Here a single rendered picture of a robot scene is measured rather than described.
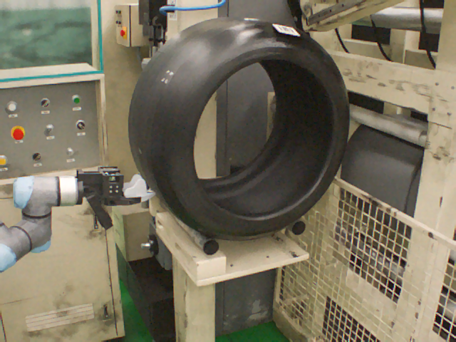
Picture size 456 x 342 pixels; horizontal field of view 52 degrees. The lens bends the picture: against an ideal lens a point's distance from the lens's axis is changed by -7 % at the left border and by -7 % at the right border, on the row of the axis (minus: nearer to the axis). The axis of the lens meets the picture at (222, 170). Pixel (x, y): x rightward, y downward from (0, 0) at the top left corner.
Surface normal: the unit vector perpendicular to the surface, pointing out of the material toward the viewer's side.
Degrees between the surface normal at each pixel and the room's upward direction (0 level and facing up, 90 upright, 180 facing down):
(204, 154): 90
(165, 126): 81
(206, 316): 90
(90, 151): 90
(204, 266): 90
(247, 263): 0
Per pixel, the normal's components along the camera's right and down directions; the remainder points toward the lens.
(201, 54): -0.12, -0.27
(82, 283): 0.41, 0.31
